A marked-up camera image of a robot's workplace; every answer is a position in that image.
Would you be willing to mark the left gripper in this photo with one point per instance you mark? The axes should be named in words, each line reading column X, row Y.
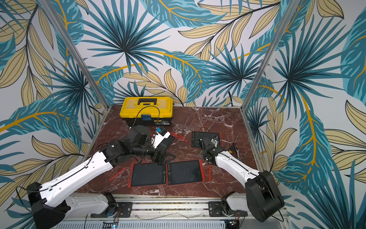
column 156, row 159

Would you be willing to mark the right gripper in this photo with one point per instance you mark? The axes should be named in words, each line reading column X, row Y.
column 207, row 149

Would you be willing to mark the writing tablet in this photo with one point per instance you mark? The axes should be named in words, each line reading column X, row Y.
column 147, row 174
column 185, row 172
column 167, row 141
column 196, row 136

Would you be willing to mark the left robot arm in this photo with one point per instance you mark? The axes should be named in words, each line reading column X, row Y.
column 53, row 201

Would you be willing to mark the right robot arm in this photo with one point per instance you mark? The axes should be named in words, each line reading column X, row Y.
column 262, row 197

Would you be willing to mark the yellow black toolbox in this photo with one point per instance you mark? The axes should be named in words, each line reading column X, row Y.
column 147, row 111

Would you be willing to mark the screwdriver with black handle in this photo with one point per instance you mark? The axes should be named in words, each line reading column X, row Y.
column 235, row 149

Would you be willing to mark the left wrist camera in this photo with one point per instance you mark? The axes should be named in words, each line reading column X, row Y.
column 160, row 135

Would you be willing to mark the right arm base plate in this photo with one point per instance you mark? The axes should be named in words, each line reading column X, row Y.
column 221, row 209

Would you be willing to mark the aluminium frame rail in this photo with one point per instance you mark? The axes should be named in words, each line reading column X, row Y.
column 148, row 212

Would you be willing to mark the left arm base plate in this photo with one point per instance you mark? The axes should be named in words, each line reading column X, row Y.
column 116, row 210

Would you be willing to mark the left aluminium corner post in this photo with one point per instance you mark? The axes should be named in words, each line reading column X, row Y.
column 50, row 11

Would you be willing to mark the aluminium corner post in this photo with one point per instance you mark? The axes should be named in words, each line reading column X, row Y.
column 270, row 51
column 50, row 11

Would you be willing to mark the right aluminium corner post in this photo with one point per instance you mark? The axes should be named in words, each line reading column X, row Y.
column 270, row 51

